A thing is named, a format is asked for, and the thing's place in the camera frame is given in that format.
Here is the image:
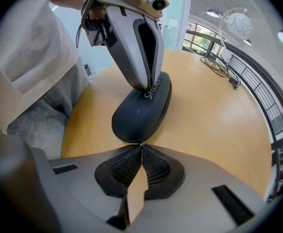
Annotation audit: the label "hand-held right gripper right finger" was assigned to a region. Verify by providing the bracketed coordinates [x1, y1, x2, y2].
[131, 144, 266, 233]

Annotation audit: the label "person's left hand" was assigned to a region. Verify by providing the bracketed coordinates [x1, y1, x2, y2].
[88, 5, 108, 21]

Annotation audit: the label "grey trousers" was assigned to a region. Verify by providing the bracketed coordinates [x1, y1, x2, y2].
[7, 57, 91, 160]

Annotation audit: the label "round wooden table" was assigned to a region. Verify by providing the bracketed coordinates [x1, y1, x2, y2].
[182, 20, 283, 199]

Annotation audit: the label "black lamp cable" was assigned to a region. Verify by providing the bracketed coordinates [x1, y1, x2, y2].
[199, 56, 242, 91]

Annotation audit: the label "white printed T-shirt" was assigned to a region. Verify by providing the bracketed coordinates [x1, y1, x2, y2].
[0, 0, 83, 101]

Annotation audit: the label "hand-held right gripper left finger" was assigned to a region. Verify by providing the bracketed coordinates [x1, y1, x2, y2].
[31, 144, 142, 233]

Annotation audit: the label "gold table lamp white shade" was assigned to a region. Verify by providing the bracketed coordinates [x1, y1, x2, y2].
[204, 7, 254, 70]

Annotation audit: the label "black pouch case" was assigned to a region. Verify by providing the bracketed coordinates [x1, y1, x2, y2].
[111, 71, 173, 145]

